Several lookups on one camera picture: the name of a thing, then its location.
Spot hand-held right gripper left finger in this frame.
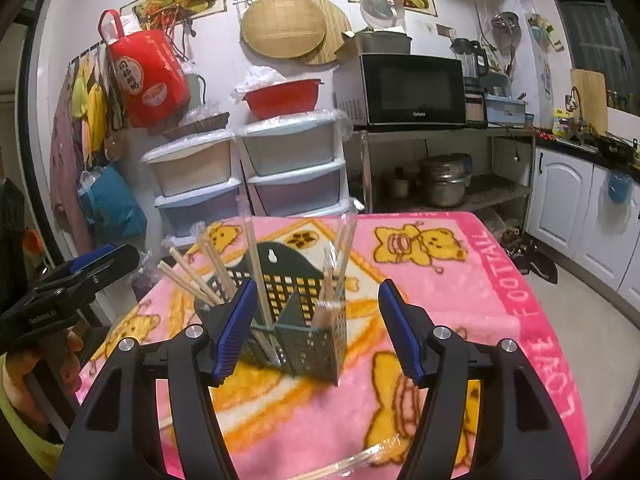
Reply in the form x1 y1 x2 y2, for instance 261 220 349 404
54 276 258 480

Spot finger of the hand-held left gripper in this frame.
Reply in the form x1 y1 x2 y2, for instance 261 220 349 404
70 243 120 275
60 245 142 296

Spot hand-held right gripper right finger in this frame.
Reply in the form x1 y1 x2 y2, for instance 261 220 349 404
377 279 583 480

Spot wooden chopstick pair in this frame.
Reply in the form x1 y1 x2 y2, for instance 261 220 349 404
242 204 282 363
311 245 342 333
157 260 221 307
199 236 237 301
169 246 226 301
297 437 403 480
332 212 360 281

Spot green plastic utensil basket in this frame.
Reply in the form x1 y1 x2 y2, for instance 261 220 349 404
192 242 348 386

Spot person's left forearm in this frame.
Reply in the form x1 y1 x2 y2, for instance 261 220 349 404
0 360 63 478

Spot person's left hand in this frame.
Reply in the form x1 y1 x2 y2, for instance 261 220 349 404
2 332 85 427

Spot teal bag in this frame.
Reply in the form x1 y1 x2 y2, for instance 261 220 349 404
79 165 148 241

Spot pink printed blanket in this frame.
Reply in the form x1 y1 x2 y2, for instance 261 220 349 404
75 210 593 480

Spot pink hanging cloth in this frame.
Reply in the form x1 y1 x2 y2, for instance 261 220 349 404
50 77 96 256

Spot yellow hanging cloths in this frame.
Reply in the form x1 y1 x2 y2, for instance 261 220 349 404
70 52 108 163

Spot dark shoes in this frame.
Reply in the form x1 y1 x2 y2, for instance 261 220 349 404
502 230 560 283

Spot brown wicker basket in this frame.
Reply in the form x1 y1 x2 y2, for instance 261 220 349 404
162 111 231 142

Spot large steel pot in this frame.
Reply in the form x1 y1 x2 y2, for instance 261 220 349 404
419 154 473 208

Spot metal kitchen rack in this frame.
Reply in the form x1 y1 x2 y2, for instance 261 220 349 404
345 127 536 231

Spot red fabric bag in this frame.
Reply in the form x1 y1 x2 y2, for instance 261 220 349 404
97 9 192 128

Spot white kitchen cabinets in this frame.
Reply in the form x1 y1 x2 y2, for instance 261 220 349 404
527 146 640 306

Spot red plastic basin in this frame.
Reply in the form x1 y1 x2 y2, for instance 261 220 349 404
242 78 325 120

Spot black microwave oven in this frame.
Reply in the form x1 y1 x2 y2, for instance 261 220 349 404
334 52 468 128

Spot blue dish box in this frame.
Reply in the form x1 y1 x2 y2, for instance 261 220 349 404
484 72 528 127

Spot blue hanging bag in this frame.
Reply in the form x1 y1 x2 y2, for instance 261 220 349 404
607 170 633 205

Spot black kitchen countertop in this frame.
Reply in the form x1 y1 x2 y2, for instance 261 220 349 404
532 130 640 183

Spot black blender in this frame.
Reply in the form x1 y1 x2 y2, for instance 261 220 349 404
450 37 490 93

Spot metal faucet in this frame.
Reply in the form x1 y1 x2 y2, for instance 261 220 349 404
565 86 588 143

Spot round bamboo tray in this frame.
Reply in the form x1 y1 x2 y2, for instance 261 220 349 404
241 0 327 59

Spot grey pot on microwave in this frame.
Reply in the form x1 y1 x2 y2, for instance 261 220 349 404
335 29 413 61

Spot wooden cutting board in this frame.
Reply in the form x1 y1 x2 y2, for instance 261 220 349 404
571 68 608 133

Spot round woven mat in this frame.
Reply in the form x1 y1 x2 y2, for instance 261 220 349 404
295 0 352 66

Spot row of jars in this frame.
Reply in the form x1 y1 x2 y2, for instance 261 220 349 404
605 90 640 113

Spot hanging metal colander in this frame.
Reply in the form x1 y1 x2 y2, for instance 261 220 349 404
490 10 523 76

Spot glass pot lid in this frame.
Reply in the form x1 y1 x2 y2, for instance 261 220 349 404
359 0 405 31

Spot window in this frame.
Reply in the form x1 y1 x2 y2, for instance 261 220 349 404
557 0 636 111

